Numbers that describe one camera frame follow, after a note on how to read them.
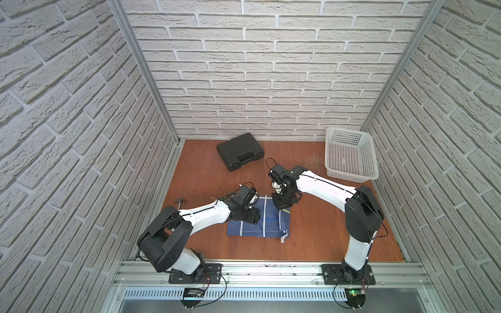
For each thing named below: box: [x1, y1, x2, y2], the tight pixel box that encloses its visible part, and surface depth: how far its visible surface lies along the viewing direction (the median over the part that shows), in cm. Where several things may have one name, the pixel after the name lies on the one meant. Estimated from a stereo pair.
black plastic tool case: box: [216, 132, 265, 172], surface depth 112 cm
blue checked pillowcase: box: [227, 195, 291, 239], surface depth 86 cm
